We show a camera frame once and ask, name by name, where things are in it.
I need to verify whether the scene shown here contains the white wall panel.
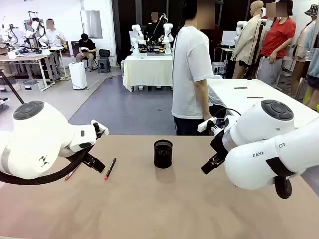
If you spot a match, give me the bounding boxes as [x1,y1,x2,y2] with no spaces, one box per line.
[80,9,103,39]

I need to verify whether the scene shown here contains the thin black camera cable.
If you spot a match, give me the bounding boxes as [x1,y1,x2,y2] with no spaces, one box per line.
[213,108,242,119]

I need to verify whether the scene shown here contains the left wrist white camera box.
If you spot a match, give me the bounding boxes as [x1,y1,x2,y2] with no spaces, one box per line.
[90,119,109,136]

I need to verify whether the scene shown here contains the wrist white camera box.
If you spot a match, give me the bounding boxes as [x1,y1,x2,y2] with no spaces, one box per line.
[90,119,109,136]
[197,117,216,132]

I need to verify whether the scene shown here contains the black stand pole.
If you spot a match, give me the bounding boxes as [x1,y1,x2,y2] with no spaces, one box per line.
[248,18,267,80]

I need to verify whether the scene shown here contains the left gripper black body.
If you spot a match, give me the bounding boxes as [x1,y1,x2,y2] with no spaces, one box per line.
[79,149,93,164]

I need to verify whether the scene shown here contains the pink pen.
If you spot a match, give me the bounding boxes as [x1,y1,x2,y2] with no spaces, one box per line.
[64,163,82,181]

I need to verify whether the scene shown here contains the person in white T-shirt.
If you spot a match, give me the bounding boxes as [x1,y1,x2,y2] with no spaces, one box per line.
[171,0,216,136]

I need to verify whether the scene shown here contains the mannequin with bucket hat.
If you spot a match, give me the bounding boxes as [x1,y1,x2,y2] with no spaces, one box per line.
[304,4,319,110]

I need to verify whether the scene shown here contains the person's right forearm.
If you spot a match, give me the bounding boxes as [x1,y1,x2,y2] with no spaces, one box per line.
[198,97,212,116]

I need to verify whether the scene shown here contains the person in black clothes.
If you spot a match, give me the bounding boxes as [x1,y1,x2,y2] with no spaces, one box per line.
[146,11,165,42]

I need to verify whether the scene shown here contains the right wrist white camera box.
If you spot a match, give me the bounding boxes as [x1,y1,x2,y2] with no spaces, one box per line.
[197,117,216,132]

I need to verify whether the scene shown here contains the mannequin in tan top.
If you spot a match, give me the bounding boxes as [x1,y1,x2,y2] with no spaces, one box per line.
[290,21,311,98]

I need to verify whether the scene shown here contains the right arm thick black cable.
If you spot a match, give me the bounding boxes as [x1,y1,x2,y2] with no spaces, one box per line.
[265,156,298,199]

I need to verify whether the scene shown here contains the left arm thick black cable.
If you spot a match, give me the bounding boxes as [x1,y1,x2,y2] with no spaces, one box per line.
[0,149,88,185]

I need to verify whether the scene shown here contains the table with white cloth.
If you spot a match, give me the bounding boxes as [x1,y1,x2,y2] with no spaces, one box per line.
[123,55,174,92]

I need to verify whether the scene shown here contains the wood top workbench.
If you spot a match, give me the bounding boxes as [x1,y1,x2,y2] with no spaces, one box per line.
[0,54,50,92]

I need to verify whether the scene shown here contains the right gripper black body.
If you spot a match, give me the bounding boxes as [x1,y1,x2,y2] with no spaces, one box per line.
[210,129,229,160]

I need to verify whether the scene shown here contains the black pen with red cap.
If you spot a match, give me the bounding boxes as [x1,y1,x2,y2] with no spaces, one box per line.
[104,157,117,180]

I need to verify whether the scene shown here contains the person in red shirt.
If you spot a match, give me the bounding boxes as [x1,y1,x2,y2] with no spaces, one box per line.
[256,0,297,87]

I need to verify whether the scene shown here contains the black tripod leg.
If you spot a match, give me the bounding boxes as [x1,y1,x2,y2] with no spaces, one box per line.
[0,71,25,105]

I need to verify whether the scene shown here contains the clear plastic crate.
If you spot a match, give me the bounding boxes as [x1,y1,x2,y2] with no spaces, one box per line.
[19,79,44,92]

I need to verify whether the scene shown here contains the black mesh pen holder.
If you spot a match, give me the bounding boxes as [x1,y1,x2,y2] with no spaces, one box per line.
[154,139,173,169]

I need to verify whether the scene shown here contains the arm thick black cable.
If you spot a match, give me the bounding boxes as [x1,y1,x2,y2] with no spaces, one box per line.
[0,149,88,185]
[265,156,298,199]

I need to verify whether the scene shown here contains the white air purifier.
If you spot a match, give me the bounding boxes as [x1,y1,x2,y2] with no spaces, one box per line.
[68,61,88,90]

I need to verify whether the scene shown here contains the mannequin in beige coat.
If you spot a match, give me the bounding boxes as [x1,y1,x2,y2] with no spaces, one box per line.
[230,0,266,79]

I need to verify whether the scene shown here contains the seated person in black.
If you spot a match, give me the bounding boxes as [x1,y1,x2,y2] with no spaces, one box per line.
[75,33,98,73]

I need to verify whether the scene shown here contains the black stool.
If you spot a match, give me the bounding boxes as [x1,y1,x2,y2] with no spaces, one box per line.
[98,56,112,74]

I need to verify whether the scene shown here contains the person in white shirt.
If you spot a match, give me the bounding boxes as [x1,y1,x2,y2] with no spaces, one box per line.
[44,18,67,48]

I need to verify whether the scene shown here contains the white robot with black cables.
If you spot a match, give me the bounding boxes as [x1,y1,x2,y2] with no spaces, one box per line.
[23,11,49,54]

